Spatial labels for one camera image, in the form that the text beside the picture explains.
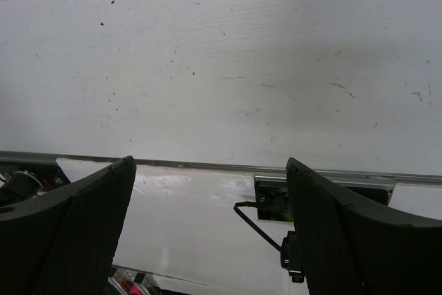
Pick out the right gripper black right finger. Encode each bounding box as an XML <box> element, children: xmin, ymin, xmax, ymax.
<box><xmin>286</xmin><ymin>158</ymin><xmax>441</xmax><ymax>294</ymax></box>

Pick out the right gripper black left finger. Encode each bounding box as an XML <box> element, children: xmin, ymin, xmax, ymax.
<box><xmin>1</xmin><ymin>156</ymin><xmax>137</xmax><ymax>294</ymax></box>

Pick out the white foam front board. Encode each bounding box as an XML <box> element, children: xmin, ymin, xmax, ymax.
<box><xmin>55</xmin><ymin>157</ymin><xmax>442</xmax><ymax>292</ymax></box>

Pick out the black cable at base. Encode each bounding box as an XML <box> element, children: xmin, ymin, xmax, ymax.
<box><xmin>233</xmin><ymin>200</ymin><xmax>305</xmax><ymax>284</ymax></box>

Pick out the aluminium frame rail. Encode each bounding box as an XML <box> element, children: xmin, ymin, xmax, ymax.
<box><xmin>1</xmin><ymin>151</ymin><xmax>441</xmax><ymax>191</ymax></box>

